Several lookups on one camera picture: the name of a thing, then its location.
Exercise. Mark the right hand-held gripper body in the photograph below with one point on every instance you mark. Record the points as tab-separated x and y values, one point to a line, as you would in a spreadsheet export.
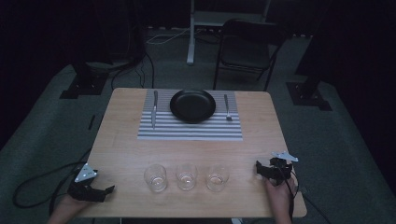
279	169

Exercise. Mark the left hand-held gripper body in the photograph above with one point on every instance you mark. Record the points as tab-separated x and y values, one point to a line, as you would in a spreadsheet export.
84	190

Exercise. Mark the person's left hand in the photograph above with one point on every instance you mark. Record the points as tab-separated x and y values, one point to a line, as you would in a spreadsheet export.
70	207

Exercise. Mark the person's right hand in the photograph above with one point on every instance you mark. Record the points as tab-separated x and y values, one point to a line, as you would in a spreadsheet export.
278	197

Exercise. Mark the clear drinking glass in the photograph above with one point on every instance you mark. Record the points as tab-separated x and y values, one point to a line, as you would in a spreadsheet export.
217	178
155	178
186	176

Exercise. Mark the silver fork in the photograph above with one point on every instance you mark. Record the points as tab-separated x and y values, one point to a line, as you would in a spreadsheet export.
227	109

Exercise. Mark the small black floor object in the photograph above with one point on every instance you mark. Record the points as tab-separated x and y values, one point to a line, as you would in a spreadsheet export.
91	122

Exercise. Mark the grey striped placemat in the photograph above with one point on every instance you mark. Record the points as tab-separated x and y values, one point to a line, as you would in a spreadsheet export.
190	129

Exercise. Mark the black stand with base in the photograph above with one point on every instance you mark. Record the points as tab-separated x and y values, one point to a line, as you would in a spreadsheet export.
308	93
85	84

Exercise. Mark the black plate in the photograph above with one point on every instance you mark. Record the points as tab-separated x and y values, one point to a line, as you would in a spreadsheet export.
192	105

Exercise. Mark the silver knife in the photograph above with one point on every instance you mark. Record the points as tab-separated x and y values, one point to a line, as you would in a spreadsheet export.
154	110

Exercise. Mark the black folding chair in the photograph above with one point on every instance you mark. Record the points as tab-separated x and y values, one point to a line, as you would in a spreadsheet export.
246	49

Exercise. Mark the grey metal stand frame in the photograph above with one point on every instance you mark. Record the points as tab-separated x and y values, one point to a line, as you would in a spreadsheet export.
191	37

